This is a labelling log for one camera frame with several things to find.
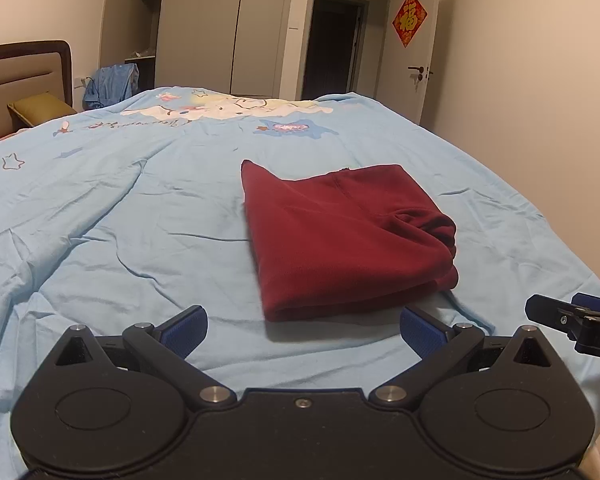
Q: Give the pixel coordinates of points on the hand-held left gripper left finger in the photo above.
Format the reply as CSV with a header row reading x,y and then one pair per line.
x,y
182,332

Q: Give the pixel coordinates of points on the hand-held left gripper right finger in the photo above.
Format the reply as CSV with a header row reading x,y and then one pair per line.
x,y
422,332

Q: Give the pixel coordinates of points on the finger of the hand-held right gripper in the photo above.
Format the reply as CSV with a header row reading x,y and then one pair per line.
x,y
595,302
545,310

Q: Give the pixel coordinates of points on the dark red sweater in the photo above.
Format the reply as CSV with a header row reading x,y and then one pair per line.
x,y
340,245

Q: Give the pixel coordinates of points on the blue clothes heap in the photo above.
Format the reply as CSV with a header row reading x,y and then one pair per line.
x,y
111,86

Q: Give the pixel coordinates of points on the light blue printed bedsheet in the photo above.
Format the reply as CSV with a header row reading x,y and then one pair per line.
x,y
105,240

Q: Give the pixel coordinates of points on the white room door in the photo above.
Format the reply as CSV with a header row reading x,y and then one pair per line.
x,y
405,95

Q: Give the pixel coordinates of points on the olive green pillow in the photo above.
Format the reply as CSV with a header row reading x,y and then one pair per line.
x,y
42,108

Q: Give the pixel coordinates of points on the brown padded headboard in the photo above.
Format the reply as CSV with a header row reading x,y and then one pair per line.
x,y
20,75

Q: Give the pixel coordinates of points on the grey wardrobe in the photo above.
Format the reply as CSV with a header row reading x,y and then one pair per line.
x,y
210,25

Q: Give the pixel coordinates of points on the red diamond door decoration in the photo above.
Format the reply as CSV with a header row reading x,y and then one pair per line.
x,y
409,19

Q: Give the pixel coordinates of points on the open wardrobe door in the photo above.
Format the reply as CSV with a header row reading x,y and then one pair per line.
x,y
116,22

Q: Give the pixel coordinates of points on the white wall socket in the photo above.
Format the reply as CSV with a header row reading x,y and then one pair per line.
x,y
80,82

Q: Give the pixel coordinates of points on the grey door frame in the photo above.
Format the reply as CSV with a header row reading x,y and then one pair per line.
x,y
305,35

